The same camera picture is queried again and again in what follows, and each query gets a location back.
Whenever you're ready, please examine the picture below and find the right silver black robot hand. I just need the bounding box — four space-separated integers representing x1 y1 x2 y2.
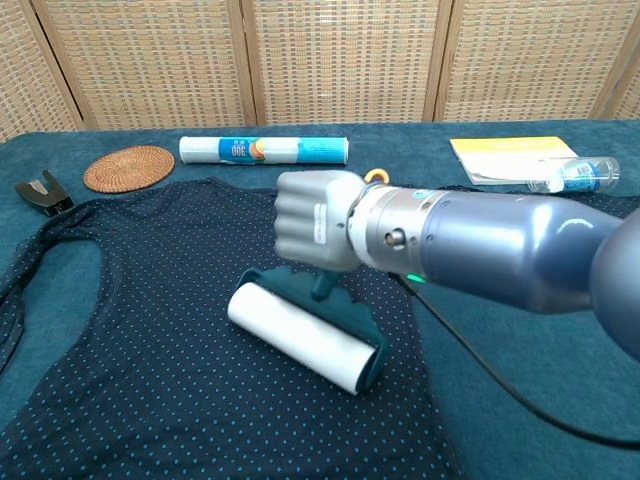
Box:
273 170 369 274

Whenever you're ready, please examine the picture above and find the teal lint roller orange handle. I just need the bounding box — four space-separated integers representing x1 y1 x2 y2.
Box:
227 167 389 396

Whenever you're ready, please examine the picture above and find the white tube package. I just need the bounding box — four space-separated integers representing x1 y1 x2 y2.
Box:
178 135 350 167

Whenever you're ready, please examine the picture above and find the dark blue dotted shirt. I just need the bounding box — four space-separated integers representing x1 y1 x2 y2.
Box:
0 177 631 480

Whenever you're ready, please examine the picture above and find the bamboo folding screen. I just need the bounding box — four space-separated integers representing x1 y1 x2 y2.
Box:
0 0 640 144

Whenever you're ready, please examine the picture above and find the round woven rattan coaster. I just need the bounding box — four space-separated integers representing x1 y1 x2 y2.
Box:
83 145 176 193

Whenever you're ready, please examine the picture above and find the yellow white booklet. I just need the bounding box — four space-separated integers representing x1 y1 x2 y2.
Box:
449 136 579 186

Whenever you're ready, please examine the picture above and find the black stapler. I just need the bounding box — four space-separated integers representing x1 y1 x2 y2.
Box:
14 169 76 217

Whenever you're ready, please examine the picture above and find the small clear plastic bottle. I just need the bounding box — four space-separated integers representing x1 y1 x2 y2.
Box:
527 156 621 194

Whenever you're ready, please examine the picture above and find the teal blue table cloth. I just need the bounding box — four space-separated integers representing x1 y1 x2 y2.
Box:
0 118 640 480

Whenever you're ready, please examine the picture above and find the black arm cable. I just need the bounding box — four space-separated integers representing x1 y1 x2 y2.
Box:
389 272 640 446

